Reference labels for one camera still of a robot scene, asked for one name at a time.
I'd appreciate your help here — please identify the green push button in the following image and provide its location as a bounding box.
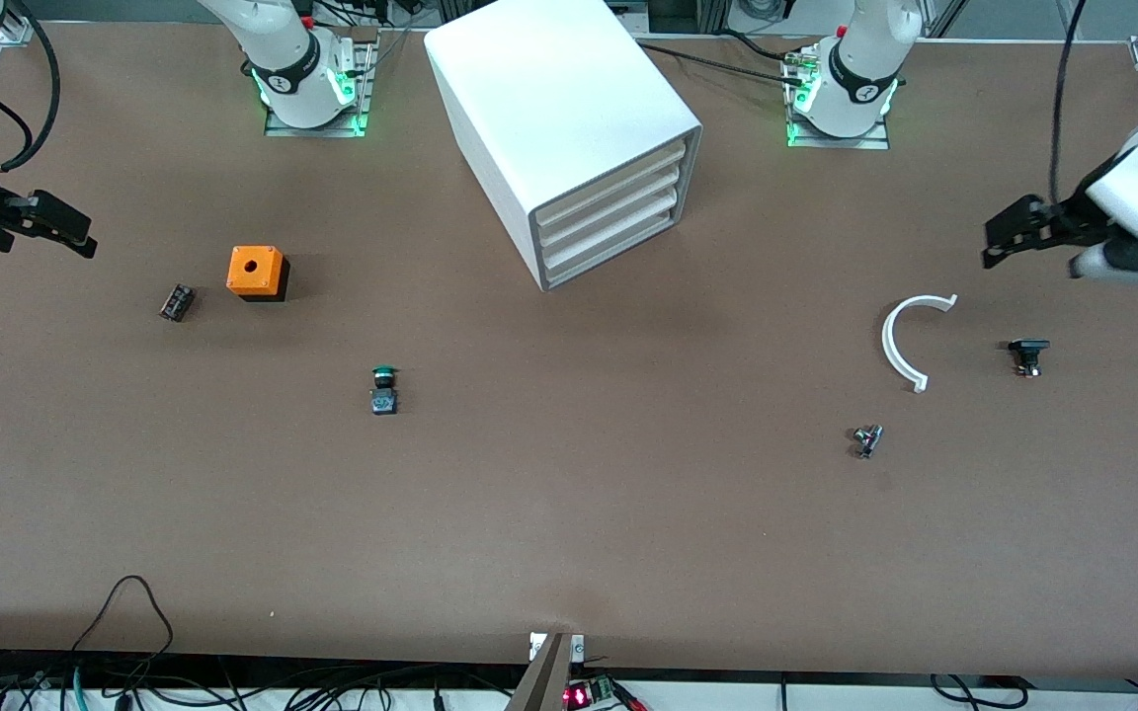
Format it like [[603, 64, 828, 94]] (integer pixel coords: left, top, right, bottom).
[[369, 365, 401, 417]]

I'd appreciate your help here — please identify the white drawer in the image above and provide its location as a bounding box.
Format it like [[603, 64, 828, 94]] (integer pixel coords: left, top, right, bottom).
[[537, 165, 686, 255], [533, 140, 690, 234], [540, 189, 683, 278]]

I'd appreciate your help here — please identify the white drawer cabinet shell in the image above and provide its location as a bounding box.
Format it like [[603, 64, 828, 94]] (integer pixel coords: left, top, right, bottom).
[[423, 0, 705, 293]]

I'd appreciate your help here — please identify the small black clamp part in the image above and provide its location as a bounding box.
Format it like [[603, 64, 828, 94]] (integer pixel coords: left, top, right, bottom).
[[1008, 338, 1052, 378]]

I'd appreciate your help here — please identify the white curved plastic arc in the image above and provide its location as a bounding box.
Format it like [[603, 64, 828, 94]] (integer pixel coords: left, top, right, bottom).
[[881, 293, 959, 394]]

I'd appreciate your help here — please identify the orange box with hole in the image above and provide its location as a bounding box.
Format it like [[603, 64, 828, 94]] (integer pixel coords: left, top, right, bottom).
[[226, 245, 291, 303]]

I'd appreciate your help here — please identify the circuit board with red light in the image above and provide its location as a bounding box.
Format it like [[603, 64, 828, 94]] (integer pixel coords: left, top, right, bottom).
[[563, 675, 621, 711]]

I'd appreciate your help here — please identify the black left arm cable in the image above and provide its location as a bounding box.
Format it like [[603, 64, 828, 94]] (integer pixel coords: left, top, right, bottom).
[[1049, 0, 1090, 206]]

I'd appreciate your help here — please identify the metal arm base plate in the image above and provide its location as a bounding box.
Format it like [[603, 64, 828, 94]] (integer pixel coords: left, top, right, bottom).
[[784, 47, 892, 151], [264, 28, 378, 138]]

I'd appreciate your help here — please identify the black cable on table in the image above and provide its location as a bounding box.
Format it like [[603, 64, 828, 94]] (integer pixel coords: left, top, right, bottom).
[[636, 41, 811, 82]]

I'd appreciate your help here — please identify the black looped cable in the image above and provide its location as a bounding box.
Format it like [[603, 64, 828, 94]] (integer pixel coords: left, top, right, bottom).
[[929, 673, 1028, 711], [69, 575, 176, 657]]

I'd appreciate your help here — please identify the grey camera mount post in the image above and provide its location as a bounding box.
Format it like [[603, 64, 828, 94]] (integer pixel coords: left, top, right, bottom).
[[504, 632, 587, 711]]

